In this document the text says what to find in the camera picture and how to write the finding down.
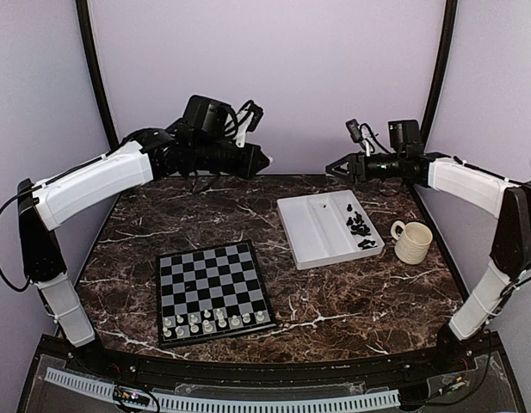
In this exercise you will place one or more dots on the white plastic compartment tray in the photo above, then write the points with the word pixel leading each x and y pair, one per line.
pixel 315 226

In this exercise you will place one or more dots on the cream ribbed mug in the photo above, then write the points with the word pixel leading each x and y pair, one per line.
pixel 412 241

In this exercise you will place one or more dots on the black front rail base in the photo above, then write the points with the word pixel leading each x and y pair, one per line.
pixel 479 380

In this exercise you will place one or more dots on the black grey chessboard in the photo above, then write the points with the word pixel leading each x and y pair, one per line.
pixel 225 276

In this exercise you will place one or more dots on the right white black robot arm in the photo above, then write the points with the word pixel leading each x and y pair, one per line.
pixel 506 200

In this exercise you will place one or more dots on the pile of black chess pieces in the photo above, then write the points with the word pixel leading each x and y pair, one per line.
pixel 359 229

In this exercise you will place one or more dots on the left black frame post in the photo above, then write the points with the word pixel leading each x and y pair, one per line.
pixel 94 70

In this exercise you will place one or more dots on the right black frame post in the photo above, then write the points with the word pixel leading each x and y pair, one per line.
pixel 440 67

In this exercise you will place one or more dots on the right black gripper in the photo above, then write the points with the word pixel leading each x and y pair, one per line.
pixel 357 166

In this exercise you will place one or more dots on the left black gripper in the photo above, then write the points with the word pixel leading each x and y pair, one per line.
pixel 250 168

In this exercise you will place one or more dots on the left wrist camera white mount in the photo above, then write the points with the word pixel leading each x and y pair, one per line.
pixel 248 118

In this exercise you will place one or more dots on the black frame post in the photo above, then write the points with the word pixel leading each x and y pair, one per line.
pixel 94 70
pixel 440 67

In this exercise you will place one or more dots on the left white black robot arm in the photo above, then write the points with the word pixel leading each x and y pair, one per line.
pixel 210 136

